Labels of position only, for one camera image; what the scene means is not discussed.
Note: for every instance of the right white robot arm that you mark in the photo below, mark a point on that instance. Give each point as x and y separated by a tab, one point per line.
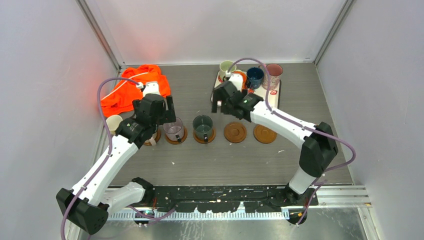
317	144

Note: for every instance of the dark blue mug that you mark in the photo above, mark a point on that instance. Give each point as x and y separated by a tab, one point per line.
254	78

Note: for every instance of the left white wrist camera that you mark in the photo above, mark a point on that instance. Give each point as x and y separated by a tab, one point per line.
149	88

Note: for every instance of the orange cloth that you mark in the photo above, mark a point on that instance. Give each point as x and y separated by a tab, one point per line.
125	92

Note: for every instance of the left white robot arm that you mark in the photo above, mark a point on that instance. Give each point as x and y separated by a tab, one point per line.
86	204

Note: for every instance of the cream yellow mug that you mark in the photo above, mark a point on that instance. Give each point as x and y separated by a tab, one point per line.
113	122

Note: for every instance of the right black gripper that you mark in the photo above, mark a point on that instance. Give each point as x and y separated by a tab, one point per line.
215	104

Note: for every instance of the wooden coaster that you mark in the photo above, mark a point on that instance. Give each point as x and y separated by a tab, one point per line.
235	132
158	135
198	140
179	138
263	134

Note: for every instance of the dark green mug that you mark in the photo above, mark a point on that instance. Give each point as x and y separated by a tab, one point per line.
203	128

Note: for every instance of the light green mug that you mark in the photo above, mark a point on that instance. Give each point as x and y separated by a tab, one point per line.
224	67

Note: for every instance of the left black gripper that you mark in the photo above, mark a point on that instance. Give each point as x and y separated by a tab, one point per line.
167	116

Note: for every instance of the white strawberry tray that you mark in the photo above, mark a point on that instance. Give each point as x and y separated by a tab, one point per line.
273	95

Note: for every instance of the white pink-handled mug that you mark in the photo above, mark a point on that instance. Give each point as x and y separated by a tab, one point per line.
151	141

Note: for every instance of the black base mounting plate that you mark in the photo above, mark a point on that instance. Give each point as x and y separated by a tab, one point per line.
224	198

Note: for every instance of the lilac mug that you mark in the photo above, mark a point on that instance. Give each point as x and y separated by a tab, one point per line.
174	131

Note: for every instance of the pink speckled mug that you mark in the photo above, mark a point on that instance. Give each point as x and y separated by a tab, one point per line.
275	71

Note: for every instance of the orange mug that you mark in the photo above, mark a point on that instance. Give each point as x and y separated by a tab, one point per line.
244	83

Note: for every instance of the aluminium front rail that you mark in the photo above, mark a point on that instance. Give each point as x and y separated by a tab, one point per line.
128	214

